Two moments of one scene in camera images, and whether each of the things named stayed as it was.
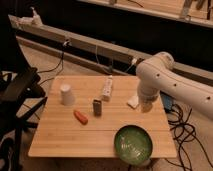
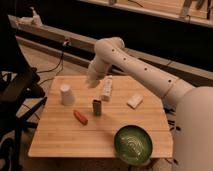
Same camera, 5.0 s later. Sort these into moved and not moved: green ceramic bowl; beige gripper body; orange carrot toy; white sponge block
Moved: beige gripper body
Not moved: white sponge block; green ceramic bowl; orange carrot toy
